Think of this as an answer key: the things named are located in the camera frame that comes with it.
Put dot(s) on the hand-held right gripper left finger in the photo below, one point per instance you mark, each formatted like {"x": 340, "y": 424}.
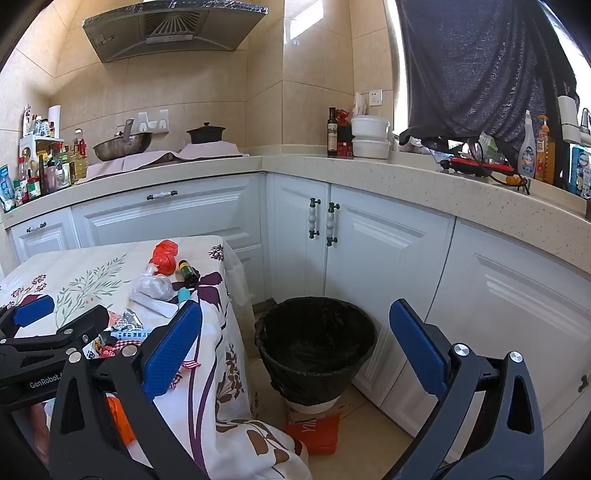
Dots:
{"x": 173, "y": 350}

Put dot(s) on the wide white cabinet door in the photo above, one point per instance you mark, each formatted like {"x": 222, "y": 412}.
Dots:
{"x": 184, "y": 217}

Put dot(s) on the white faucet filter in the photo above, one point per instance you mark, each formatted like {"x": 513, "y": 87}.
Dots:
{"x": 568, "y": 120}

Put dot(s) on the orange plastic bag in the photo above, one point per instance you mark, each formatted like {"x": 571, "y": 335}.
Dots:
{"x": 165, "y": 256}

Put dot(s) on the beige stone countertop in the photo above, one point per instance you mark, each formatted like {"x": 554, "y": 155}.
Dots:
{"x": 392, "y": 180}

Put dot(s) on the white paper roll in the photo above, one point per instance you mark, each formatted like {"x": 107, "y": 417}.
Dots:
{"x": 54, "y": 121}

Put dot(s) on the metal spatula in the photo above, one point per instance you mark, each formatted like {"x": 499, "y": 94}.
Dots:
{"x": 128, "y": 129}

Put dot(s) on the white spray bottle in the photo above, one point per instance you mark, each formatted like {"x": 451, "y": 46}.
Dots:
{"x": 526, "y": 157}

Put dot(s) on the dark olive oil bottle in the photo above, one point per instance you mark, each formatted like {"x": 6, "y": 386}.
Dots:
{"x": 332, "y": 136}

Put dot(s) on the blue white pouch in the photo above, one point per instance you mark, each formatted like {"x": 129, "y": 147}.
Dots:
{"x": 5, "y": 189}

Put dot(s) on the grey range hood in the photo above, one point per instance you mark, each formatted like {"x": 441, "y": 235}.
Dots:
{"x": 175, "y": 32}

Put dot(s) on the pale pink stove cover cloth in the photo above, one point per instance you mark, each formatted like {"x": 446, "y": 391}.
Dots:
{"x": 138, "y": 164}

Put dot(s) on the black trash bin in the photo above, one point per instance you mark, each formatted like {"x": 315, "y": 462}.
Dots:
{"x": 314, "y": 369}

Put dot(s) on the red packet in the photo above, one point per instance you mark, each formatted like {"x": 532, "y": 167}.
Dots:
{"x": 345, "y": 134}

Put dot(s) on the steel wok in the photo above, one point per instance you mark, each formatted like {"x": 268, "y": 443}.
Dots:
{"x": 122, "y": 148}

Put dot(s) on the white wall socket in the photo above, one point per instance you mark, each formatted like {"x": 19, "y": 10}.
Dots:
{"x": 376, "y": 97}

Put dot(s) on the white wall rack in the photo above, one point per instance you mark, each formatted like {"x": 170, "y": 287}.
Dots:
{"x": 152, "y": 121}

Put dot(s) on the small brown bottle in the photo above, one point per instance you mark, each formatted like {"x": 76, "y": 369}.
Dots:
{"x": 187, "y": 270}

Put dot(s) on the silver foil wrapper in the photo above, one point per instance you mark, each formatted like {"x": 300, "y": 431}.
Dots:
{"x": 127, "y": 319}

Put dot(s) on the floral tablecloth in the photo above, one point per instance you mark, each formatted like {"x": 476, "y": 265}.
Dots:
{"x": 92, "y": 277}

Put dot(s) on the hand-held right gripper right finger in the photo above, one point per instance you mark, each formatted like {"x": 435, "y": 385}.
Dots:
{"x": 418, "y": 350}

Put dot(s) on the white lidded container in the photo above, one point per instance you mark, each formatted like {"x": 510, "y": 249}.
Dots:
{"x": 370, "y": 148}
{"x": 370, "y": 127}

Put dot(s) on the clear plastic bag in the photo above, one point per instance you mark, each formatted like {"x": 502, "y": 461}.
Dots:
{"x": 154, "y": 284}

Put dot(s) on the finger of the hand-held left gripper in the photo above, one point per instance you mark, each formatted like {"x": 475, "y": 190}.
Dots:
{"x": 32, "y": 314}
{"x": 87, "y": 323}

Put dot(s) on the red snack wrapper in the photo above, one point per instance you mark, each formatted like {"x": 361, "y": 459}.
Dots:
{"x": 111, "y": 351}

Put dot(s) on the orange printed bag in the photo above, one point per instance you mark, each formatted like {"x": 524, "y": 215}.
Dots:
{"x": 316, "y": 431}

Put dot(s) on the small white cabinet door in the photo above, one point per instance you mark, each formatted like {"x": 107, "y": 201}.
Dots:
{"x": 51, "y": 244}

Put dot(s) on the orange dish soap bottle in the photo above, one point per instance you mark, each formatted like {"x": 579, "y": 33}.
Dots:
{"x": 545, "y": 157}

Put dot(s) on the black lidded pot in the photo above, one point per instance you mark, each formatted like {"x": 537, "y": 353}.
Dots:
{"x": 205, "y": 134}

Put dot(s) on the white paper sleeve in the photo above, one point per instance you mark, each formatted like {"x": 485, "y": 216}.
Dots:
{"x": 152, "y": 303}

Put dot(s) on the teal tube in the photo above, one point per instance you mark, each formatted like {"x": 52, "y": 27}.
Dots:
{"x": 183, "y": 293}

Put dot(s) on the cluster of condiment bottles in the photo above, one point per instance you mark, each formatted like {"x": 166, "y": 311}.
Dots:
{"x": 51, "y": 170}

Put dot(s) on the dark hanging cloth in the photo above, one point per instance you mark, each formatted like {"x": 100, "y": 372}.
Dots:
{"x": 480, "y": 64}

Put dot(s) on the blue patterned wrapper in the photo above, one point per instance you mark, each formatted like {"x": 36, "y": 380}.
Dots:
{"x": 131, "y": 333}

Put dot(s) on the white plastic bag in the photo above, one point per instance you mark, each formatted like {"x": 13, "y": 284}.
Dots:
{"x": 359, "y": 105}

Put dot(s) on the blue box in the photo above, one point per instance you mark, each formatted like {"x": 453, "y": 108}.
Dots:
{"x": 581, "y": 173}

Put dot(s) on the red gingham wrapper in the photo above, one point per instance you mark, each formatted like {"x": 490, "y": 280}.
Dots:
{"x": 187, "y": 371}

